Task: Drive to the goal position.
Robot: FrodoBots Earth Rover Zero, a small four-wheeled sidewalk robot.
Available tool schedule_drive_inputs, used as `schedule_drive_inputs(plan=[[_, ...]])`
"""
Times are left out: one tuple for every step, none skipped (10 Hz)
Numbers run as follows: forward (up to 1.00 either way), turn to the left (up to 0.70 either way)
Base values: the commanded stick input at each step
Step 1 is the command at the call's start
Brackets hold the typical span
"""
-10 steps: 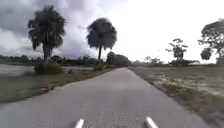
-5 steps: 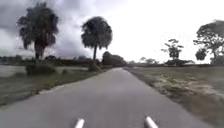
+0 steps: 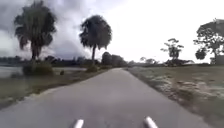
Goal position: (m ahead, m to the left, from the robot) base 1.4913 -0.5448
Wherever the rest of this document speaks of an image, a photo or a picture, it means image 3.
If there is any distant tree line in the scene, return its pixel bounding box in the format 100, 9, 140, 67
0, 55, 96, 67

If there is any slim palm tree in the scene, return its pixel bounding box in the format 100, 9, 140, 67
79, 14, 113, 64

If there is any dry patchy grass field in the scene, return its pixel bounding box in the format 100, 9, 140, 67
123, 65, 224, 128

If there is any low bush under palm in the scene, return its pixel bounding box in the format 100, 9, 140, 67
21, 59, 54, 76

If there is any dark bush clump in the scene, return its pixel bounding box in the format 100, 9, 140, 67
101, 51, 128, 68

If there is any grass verge with bare patches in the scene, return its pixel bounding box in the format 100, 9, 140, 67
0, 68, 109, 109

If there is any pale water surface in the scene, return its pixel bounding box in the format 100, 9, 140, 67
0, 65, 88, 79

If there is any thin sparse tree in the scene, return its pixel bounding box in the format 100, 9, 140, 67
160, 37, 185, 61

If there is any robot's own part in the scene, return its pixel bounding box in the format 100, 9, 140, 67
143, 116, 158, 128
73, 118, 85, 128

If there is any grey paved path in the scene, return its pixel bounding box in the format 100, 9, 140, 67
0, 67, 214, 128

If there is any large palm tree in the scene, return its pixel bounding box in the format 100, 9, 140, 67
13, 0, 58, 62

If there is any low building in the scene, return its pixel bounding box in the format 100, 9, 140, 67
165, 58, 195, 67

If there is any broad leafy tree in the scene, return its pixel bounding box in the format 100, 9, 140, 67
193, 18, 224, 65

